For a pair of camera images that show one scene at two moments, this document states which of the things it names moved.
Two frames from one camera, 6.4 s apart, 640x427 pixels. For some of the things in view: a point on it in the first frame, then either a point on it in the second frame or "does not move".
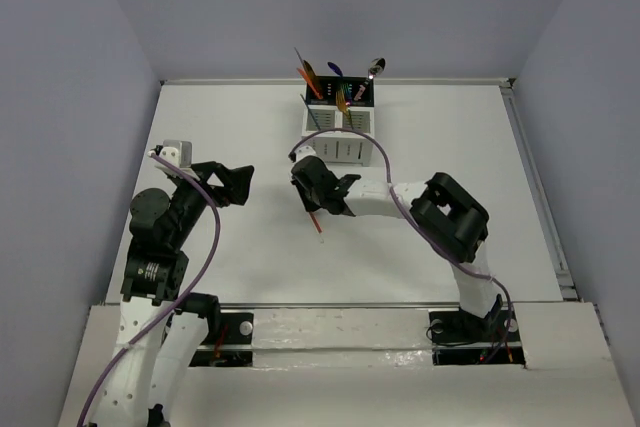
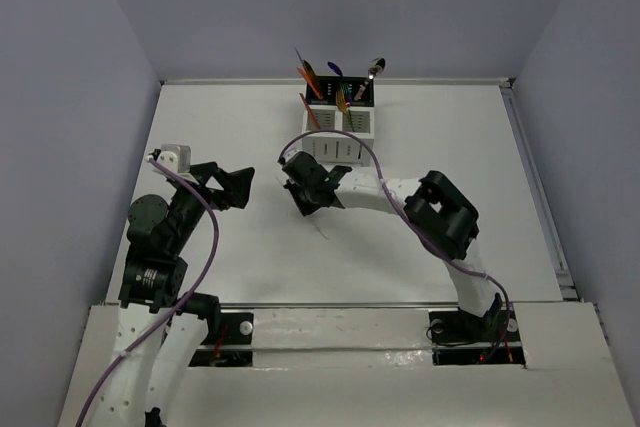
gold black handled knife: (312, 77) does not move
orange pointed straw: (310, 83) does not move
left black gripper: (213, 186) does not move
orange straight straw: (315, 222) → (314, 120)
